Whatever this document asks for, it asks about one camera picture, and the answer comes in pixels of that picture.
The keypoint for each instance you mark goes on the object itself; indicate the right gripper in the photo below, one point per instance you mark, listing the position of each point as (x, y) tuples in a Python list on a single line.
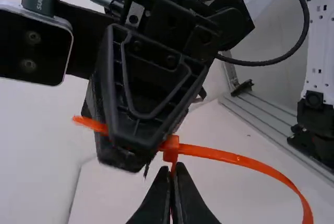
[(169, 20)]

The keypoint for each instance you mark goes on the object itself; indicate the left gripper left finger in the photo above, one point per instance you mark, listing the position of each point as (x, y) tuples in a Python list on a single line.
[(159, 200)]

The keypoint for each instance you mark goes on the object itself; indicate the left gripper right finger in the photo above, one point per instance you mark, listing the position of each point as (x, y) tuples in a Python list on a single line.
[(186, 200)]

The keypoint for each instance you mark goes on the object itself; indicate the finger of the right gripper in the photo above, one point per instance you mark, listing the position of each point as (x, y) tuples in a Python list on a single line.
[(117, 91), (117, 156)]

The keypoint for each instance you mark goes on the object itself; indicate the silver rails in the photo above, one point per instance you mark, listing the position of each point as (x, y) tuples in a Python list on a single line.
[(261, 114)]

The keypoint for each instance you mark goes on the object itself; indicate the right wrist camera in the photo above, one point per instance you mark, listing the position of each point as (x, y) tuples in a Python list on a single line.
[(31, 49)]

